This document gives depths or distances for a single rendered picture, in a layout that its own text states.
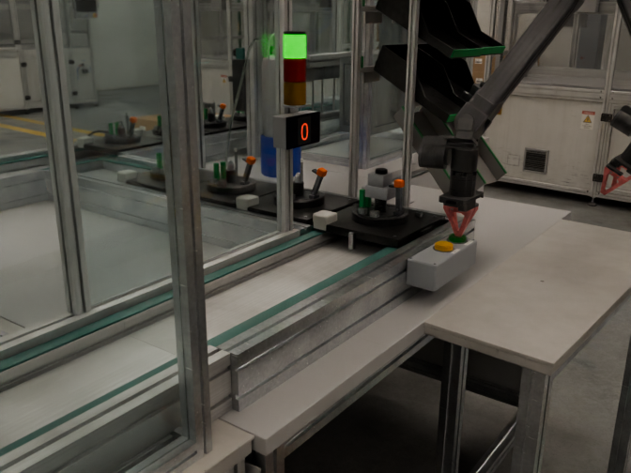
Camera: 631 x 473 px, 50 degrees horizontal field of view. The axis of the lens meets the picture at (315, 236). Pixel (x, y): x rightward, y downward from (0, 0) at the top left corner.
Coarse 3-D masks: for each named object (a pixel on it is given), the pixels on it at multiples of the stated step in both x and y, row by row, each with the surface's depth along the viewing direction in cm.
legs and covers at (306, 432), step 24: (408, 360) 261; (432, 360) 260; (456, 360) 163; (480, 360) 248; (504, 360) 242; (360, 384) 123; (456, 384) 164; (480, 384) 245; (504, 384) 244; (336, 408) 118; (456, 408) 166; (312, 432) 112; (456, 432) 170; (504, 432) 217; (264, 456) 102; (456, 456) 173; (504, 456) 211
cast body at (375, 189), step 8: (384, 168) 165; (368, 176) 164; (376, 176) 163; (384, 176) 162; (368, 184) 165; (376, 184) 164; (384, 184) 163; (368, 192) 166; (376, 192) 164; (384, 192) 163; (392, 192) 165
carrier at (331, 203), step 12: (300, 168) 185; (300, 180) 180; (300, 192) 181; (300, 204) 175; (312, 204) 176; (324, 204) 180; (336, 204) 180; (348, 204) 181; (300, 216) 170; (312, 216) 170
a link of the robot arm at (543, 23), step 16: (560, 0) 141; (576, 0) 140; (544, 16) 142; (560, 16) 141; (528, 32) 143; (544, 32) 142; (512, 48) 144; (528, 48) 143; (544, 48) 143; (512, 64) 144; (528, 64) 143; (496, 80) 145; (512, 80) 144; (480, 96) 145; (496, 96) 145; (464, 112) 146; (480, 112) 145; (496, 112) 148; (480, 128) 146
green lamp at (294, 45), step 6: (288, 36) 144; (294, 36) 144; (300, 36) 144; (288, 42) 145; (294, 42) 144; (300, 42) 145; (288, 48) 145; (294, 48) 145; (300, 48) 145; (288, 54) 146; (294, 54) 145; (300, 54) 146
